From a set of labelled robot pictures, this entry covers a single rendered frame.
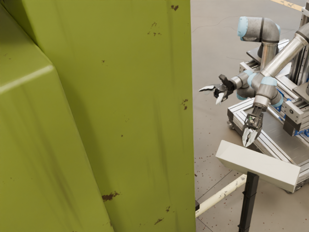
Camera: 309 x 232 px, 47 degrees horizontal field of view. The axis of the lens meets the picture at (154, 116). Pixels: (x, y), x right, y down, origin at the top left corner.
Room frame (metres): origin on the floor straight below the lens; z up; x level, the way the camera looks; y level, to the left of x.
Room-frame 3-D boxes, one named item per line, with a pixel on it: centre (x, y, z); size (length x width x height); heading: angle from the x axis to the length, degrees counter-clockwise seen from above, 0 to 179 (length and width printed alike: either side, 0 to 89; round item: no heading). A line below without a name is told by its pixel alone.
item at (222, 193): (1.10, -0.31, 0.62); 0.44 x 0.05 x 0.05; 119
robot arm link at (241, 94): (1.67, -0.59, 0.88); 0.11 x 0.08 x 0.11; 69
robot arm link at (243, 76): (1.68, -0.58, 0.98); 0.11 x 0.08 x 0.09; 120
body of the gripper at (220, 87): (1.60, -0.44, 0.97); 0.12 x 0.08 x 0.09; 120
